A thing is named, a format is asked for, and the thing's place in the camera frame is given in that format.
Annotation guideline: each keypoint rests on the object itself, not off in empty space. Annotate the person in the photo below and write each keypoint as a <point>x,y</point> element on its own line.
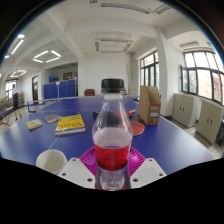
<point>16,100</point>

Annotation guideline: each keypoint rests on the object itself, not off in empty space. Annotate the clear red-labelled drink bottle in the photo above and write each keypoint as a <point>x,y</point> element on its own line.
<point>112,133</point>

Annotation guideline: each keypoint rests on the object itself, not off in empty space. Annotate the red table tennis paddle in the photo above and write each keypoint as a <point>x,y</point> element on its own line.
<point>129,114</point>
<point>138,128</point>

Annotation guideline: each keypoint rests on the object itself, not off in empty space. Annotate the red-legged blue table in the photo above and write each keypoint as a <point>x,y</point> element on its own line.
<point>4,115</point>

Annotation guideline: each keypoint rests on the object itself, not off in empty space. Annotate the yellow book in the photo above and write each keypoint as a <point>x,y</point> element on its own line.
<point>70,124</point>

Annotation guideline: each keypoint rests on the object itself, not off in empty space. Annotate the brown armchair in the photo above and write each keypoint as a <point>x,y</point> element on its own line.
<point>89,92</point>

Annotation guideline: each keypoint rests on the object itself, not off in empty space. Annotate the dark brown door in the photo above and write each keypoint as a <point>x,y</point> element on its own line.
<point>35,88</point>

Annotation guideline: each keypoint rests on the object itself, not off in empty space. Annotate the wide black-framed window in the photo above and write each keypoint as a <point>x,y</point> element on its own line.
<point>203,76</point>

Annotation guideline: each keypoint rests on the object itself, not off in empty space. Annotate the small blue-yellow book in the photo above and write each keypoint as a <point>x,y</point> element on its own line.
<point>34,124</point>

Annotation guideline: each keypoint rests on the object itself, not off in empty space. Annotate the beige double-door cabinet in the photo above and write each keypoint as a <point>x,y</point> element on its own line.
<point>208,121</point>
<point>184,110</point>

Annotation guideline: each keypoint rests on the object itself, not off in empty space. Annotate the white mug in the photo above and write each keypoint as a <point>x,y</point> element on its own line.
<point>51,161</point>

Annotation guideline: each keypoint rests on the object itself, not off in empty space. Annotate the grey notebook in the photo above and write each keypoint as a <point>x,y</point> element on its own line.
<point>52,118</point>

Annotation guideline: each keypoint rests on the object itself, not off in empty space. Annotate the blue-framed grey table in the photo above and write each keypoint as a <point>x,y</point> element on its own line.
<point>37,104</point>

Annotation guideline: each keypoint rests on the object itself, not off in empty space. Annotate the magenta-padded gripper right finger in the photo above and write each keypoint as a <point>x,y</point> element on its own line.
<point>146,171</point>

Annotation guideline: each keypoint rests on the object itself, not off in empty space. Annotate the blue partition screens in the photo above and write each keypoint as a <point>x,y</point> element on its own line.
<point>60,89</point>

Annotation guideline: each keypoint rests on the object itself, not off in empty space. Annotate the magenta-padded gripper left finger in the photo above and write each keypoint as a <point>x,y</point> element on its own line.
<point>76,171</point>

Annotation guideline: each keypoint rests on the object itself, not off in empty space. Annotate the brown cardboard box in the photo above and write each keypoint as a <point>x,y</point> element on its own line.
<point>149,105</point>

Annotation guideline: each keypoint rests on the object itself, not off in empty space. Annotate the black bin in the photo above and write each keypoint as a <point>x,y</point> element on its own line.
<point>220,133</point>

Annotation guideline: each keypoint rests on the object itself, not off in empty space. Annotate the tall black-framed window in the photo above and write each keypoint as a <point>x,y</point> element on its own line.
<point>149,70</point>

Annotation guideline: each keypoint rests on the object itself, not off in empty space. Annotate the black pouch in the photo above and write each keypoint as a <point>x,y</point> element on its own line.
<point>96,115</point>

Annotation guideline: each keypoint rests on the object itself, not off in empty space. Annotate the ceiling lights group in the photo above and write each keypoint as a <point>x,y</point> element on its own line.
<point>46,56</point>

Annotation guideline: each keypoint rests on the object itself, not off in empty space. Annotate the ceiling air conditioner unit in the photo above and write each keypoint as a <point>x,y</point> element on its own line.
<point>113,46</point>

